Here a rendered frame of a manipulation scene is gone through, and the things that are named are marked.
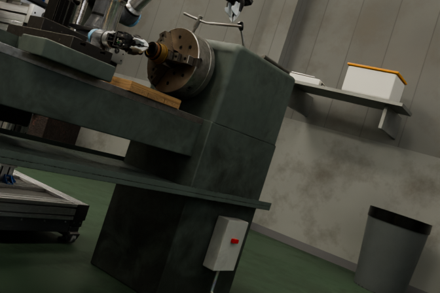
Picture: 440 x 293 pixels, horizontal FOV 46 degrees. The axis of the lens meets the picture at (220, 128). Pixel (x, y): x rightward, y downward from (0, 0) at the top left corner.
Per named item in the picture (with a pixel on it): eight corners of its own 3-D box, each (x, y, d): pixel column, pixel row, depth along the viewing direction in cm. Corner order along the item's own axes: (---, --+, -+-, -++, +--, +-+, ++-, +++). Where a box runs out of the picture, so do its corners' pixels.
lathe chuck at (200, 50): (149, 84, 258) (177, 26, 255) (191, 107, 239) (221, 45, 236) (137, 78, 251) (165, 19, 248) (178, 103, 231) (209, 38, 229)
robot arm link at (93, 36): (96, 48, 246) (102, 31, 246) (111, 51, 239) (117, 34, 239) (84, 42, 239) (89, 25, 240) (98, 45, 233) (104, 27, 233)
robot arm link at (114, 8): (115, -27, 258) (84, 66, 256) (114, -34, 247) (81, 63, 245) (138, -19, 259) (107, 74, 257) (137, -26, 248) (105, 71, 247)
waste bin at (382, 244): (415, 301, 458) (438, 227, 460) (399, 305, 414) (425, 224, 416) (358, 276, 488) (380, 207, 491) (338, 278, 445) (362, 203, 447)
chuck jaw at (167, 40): (171, 58, 245) (167, 36, 249) (179, 53, 242) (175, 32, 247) (155, 50, 236) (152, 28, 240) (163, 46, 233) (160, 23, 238)
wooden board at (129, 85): (125, 94, 247) (128, 86, 247) (178, 109, 224) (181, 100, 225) (74, 75, 223) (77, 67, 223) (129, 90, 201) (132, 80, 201)
